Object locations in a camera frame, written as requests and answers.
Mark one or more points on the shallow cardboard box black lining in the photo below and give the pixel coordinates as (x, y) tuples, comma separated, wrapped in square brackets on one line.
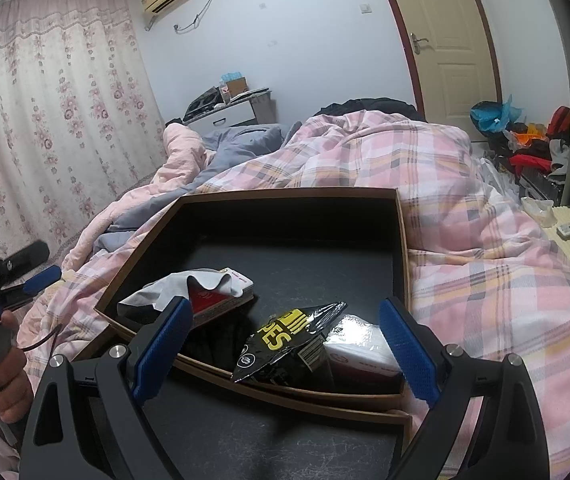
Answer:
[(275, 450)]

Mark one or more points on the beige door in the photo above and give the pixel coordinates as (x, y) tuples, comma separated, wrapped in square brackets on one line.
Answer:
[(445, 35)]

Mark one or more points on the white nightstand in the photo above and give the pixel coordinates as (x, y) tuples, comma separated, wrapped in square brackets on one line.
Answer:
[(225, 117)]

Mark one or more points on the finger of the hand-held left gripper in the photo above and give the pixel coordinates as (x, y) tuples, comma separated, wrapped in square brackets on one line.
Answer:
[(20, 259), (40, 277)]

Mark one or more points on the red cloth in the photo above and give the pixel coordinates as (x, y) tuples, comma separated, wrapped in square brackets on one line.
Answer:
[(530, 164)]

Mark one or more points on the dark clothing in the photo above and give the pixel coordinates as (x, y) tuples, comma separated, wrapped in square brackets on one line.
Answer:
[(365, 106)]

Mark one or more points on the red bag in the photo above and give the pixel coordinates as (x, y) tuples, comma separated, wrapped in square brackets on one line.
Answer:
[(560, 120)]

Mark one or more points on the person's left hand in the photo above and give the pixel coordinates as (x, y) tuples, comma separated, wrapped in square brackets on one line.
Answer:
[(12, 385)]

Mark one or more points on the grey quilt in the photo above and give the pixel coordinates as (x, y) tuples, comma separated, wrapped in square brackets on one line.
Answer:
[(245, 145)]

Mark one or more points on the orange bag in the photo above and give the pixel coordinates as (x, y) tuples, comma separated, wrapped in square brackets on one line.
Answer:
[(530, 136)]

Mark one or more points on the floral curtain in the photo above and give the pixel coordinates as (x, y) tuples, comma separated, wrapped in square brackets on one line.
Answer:
[(40, 110)]

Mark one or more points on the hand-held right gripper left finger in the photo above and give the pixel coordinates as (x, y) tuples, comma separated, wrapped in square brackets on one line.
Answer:
[(165, 345)]

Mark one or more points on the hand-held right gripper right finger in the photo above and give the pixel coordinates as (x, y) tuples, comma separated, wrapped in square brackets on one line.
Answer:
[(405, 350)]

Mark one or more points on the clear plastic bag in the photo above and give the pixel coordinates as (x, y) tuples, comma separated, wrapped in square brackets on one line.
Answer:
[(537, 210)]

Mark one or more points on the small cardboard box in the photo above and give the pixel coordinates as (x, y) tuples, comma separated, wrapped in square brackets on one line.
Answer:
[(232, 90)]

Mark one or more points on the pink quilt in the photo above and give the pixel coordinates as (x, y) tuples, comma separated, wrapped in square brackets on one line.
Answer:
[(185, 160)]

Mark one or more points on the deep cardboard box black lining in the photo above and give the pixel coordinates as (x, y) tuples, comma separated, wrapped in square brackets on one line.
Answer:
[(290, 240)]

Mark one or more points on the blue plastic bag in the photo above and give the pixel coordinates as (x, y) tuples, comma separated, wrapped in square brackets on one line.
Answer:
[(490, 117)]

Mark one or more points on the pink plaid blanket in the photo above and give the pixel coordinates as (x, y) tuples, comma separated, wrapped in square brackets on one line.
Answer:
[(465, 210)]

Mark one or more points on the slim red tissue pack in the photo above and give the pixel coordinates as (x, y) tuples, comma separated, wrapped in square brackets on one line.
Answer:
[(225, 300)]

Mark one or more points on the black bag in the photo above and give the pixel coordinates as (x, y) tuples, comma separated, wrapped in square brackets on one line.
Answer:
[(205, 102)]

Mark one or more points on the white cloth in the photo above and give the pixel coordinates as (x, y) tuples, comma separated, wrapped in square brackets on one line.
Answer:
[(165, 290)]

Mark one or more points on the black wipes packet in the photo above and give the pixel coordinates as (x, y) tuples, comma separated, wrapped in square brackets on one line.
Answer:
[(285, 340)]

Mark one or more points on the large white red tissue pack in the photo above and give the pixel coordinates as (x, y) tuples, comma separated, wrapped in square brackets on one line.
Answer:
[(360, 355)]

